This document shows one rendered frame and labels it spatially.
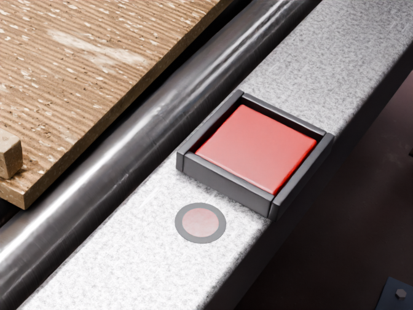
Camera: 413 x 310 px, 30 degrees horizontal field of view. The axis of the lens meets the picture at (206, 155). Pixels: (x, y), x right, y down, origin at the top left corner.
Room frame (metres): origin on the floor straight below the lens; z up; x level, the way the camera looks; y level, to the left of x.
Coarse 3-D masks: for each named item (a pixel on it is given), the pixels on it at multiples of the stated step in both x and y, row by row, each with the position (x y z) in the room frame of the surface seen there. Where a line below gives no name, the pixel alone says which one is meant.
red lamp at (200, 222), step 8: (200, 208) 0.31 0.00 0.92; (184, 216) 0.30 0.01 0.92; (192, 216) 0.30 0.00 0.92; (200, 216) 0.30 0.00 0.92; (208, 216) 0.30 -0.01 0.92; (184, 224) 0.29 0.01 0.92; (192, 224) 0.29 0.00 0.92; (200, 224) 0.29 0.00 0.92; (208, 224) 0.29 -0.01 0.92; (216, 224) 0.30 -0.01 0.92; (192, 232) 0.29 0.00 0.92; (200, 232) 0.29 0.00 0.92; (208, 232) 0.29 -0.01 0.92
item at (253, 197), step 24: (240, 96) 0.40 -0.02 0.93; (216, 120) 0.37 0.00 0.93; (288, 120) 0.38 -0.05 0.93; (192, 144) 0.35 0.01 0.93; (192, 168) 0.33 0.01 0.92; (216, 168) 0.33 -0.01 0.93; (312, 168) 0.34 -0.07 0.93; (240, 192) 0.31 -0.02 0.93; (264, 192) 0.31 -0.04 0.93; (288, 192) 0.31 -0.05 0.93; (264, 216) 0.31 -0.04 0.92
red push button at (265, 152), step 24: (240, 120) 0.38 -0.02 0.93; (264, 120) 0.38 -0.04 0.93; (216, 144) 0.35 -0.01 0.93; (240, 144) 0.35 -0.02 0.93; (264, 144) 0.36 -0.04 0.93; (288, 144) 0.36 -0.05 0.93; (312, 144) 0.36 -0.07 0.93; (240, 168) 0.33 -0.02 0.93; (264, 168) 0.33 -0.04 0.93; (288, 168) 0.34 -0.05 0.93
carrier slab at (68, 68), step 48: (0, 0) 0.47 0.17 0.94; (48, 0) 0.48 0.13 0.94; (96, 0) 0.48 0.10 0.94; (144, 0) 0.49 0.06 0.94; (192, 0) 0.50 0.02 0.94; (0, 48) 0.42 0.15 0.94; (48, 48) 0.42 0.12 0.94; (96, 48) 0.43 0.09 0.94; (144, 48) 0.43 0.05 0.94; (0, 96) 0.37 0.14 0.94; (48, 96) 0.37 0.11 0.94; (96, 96) 0.38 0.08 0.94; (48, 144) 0.33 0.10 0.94; (0, 192) 0.29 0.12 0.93
